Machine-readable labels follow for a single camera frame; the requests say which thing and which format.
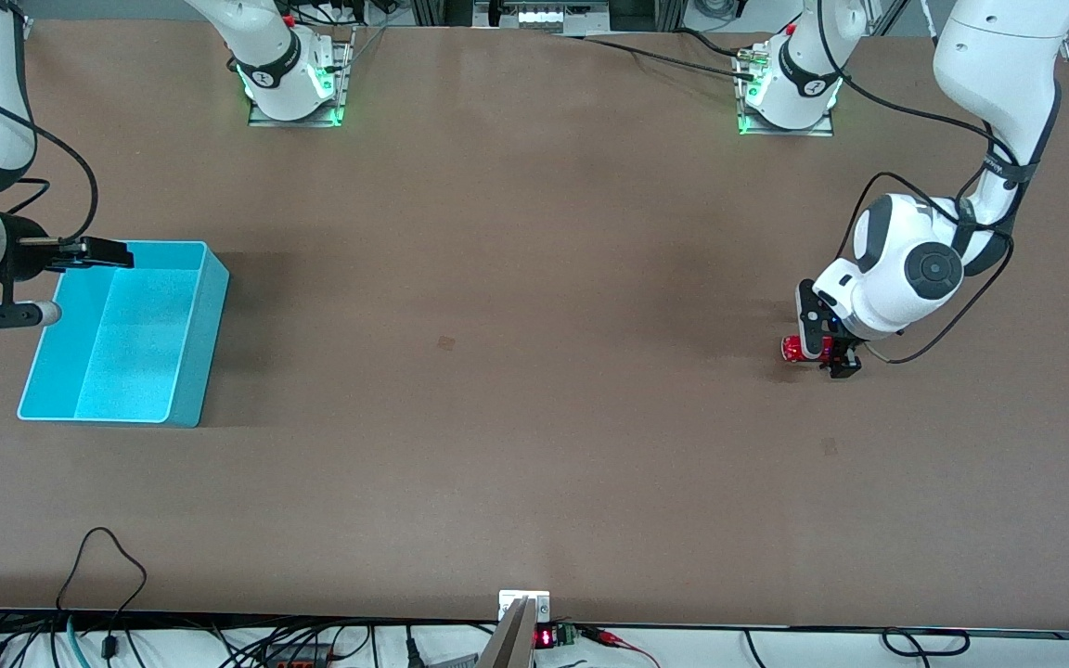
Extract red beetle toy car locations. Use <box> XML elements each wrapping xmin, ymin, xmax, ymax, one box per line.
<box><xmin>781</xmin><ymin>334</ymin><xmax>837</xmax><ymax>365</ymax></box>

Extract blue plastic box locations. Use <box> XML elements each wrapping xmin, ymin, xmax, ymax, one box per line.
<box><xmin>17</xmin><ymin>239</ymin><xmax>230</xmax><ymax>429</ymax></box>

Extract background device with white lights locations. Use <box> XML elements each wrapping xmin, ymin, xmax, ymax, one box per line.
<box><xmin>474</xmin><ymin>0</ymin><xmax>610</xmax><ymax>33</ymax></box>

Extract orange connector block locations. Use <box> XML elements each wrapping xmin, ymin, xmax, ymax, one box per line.
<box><xmin>264</xmin><ymin>645</ymin><xmax>331</xmax><ymax>668</ymax></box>

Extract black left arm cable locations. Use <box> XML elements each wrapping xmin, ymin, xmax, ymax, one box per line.
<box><xmin>816</xmin><ymin>0</ymin><xmax>1020</xmax><ymax>366</ymax></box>

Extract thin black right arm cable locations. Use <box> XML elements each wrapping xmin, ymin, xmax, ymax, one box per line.
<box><xmin>0</xmin><ymin>177</ymin><xmax>52</xmax><ymax>216</ymax></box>

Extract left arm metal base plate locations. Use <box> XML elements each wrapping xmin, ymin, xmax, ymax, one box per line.
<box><xmin>735</xmin><ymin>46</ymin><xmax>836</xmax><ymax>137</ymax></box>

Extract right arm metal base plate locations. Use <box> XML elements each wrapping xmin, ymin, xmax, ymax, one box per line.
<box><xmin>249</xmin><ymin>26</ymin><xmax>355</xmax><ymax>128</ymax></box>

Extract black looped cable with inline box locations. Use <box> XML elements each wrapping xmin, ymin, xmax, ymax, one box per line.
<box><xmin>54</xmin><ymin>527</ymin><xmax>148</xmax><ymax>662</ymax></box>

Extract black coiled cable loop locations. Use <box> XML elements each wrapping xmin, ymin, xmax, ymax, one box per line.
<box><xmin>880</xmin><ymin>627</ymin><xmax>972</xmax><ymax>658</ymax></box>

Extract short black table cable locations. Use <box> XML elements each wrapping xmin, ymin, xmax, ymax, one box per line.
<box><xmin>674</xmin><ymin>26</ymin><xmax>745</xmax><ymax>58</ymax></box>

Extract long black table cable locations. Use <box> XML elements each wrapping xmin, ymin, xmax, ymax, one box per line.
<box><xmin>548</xmin><ymin>32</ymin><xmax>758</xmax><ymax>83</ymax></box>

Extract red clip lead wire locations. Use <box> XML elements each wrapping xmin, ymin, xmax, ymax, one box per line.
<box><xmin>579</xmin><ymin>626</ymin><xmax>661</xmax><ymax>668</ymax></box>

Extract teal cable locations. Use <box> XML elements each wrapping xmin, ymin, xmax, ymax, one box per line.
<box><xmin>64</xmin><ymin>614</ymin><xmax>92</xmax><ymax>668</ymax></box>

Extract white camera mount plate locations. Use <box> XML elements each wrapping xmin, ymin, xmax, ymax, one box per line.
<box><xmin>498</xmin><ymin>590</ymin><xmax>551</xmax><ymax>623</ymax></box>

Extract grey camera mount bar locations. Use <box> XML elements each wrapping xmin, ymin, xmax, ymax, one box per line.
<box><xmin>477</xmin><ymin>597</ymin><xmax>536</xmax><ymax>668</ymax></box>

